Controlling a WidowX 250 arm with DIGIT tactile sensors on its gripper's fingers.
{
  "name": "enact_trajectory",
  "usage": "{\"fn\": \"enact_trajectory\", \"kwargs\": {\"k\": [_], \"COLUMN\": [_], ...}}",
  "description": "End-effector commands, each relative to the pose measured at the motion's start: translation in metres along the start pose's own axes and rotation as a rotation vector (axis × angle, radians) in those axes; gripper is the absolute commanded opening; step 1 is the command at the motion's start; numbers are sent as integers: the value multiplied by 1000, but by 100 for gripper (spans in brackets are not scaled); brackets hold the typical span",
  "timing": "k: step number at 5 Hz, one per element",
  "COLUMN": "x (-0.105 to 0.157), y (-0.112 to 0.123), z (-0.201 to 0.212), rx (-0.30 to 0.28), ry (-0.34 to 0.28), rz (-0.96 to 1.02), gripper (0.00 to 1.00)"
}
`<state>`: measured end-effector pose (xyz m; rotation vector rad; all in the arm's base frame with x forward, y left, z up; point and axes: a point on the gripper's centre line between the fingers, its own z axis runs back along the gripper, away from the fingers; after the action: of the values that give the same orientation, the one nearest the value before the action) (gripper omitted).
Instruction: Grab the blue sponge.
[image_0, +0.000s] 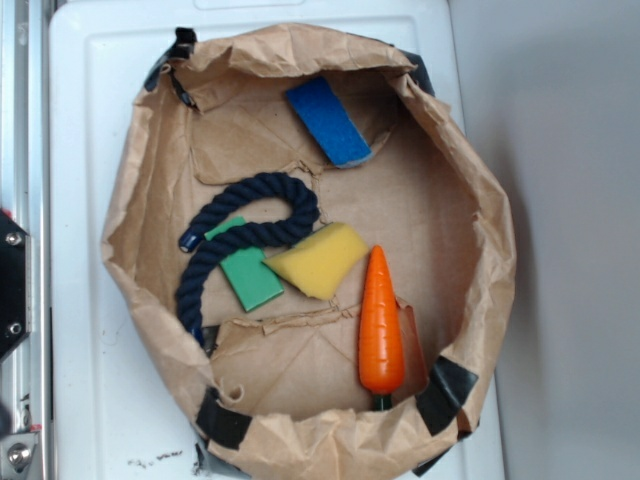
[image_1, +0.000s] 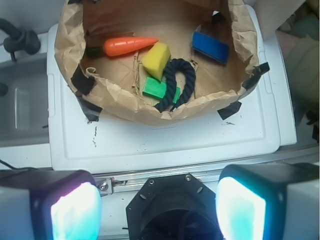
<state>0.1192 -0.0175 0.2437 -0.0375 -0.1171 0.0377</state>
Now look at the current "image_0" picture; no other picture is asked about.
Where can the black mounting bracket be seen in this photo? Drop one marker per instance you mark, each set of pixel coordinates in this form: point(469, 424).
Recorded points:
point(15, 284)

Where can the yellow sponge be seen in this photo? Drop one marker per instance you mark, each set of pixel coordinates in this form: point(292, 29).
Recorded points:
point(317, 265)

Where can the brown paper lined bin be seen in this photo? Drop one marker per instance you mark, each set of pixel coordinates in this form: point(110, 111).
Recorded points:
point(276, 393)

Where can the aluminium frame rail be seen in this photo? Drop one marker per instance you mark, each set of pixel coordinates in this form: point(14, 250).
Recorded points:
point(27, 444)

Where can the orange plastic carrot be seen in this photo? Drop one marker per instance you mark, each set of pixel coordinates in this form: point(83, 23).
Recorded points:
point(380, 352)

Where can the white plastic tray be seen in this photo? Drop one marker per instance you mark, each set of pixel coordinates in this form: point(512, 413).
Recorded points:
point(114, 418)

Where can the blue sponge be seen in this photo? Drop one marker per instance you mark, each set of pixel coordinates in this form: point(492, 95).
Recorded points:
point(328, 122)

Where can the green rectangular block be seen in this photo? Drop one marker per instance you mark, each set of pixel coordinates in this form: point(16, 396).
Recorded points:
point(251, 280)

